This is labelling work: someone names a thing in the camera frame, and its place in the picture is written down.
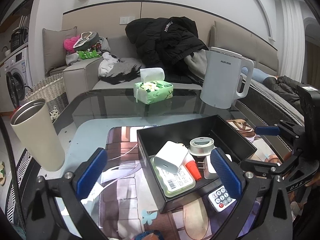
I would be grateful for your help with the green plastic case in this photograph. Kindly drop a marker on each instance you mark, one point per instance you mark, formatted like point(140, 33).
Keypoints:
point(174, 184)

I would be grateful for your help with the white power adapter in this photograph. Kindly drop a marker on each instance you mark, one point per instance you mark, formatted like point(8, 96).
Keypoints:
point(170, 157)

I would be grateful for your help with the white tube orange cap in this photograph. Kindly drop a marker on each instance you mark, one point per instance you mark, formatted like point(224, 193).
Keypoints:
point(191, 165)

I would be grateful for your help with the grey cushion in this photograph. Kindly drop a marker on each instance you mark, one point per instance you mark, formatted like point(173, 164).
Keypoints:
point(54, 53)

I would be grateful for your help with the silver round tin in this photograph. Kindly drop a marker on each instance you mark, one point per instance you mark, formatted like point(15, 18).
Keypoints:
point(201, 146)

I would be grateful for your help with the white remote colourful buttons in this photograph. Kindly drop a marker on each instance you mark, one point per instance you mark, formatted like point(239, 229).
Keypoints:
point(220, 199)

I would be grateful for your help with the white square box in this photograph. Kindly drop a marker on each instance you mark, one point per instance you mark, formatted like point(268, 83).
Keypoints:
point(207, 168)

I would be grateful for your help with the white wicker basket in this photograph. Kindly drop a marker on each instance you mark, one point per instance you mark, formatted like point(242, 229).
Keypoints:
point(52, 90)

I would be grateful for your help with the pink plush toy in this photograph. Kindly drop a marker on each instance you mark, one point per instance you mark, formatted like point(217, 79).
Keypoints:
point(69, 43)

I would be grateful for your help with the cream steel tumbler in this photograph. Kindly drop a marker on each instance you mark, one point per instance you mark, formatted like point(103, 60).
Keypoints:
point(34, 128)

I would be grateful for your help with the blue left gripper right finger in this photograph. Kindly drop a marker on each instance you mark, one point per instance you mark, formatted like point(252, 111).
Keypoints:
point(229, 173)

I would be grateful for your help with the anime print desk mat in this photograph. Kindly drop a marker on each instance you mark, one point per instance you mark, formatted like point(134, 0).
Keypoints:
point(121, 202)

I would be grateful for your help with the black cardboard box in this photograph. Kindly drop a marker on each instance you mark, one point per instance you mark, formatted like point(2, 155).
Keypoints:
point(150, 196)

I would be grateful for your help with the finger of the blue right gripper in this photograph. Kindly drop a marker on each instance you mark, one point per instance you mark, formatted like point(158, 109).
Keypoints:
point(267, 130)

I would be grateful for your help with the black puffer jacket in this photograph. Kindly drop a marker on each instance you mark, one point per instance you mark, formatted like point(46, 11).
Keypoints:
point(165, 42)

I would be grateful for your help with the crumpled white tissue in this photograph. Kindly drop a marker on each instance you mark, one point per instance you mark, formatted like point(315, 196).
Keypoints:
point(95, 192)

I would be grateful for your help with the white electric kettle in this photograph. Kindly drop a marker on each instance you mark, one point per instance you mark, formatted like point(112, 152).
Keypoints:
point(221, 80)

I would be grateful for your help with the white washing machine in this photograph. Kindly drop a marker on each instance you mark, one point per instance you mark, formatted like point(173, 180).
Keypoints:
point(16, 80)

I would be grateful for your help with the grey sofa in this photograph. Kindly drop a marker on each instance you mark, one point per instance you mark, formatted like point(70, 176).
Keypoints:
point(119, 65)

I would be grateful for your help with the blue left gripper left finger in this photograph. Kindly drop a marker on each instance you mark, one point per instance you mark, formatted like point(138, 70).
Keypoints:
point(88, 172)

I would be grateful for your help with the green tissue pack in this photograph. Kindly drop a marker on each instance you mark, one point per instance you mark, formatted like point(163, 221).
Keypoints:
point(152, 91)

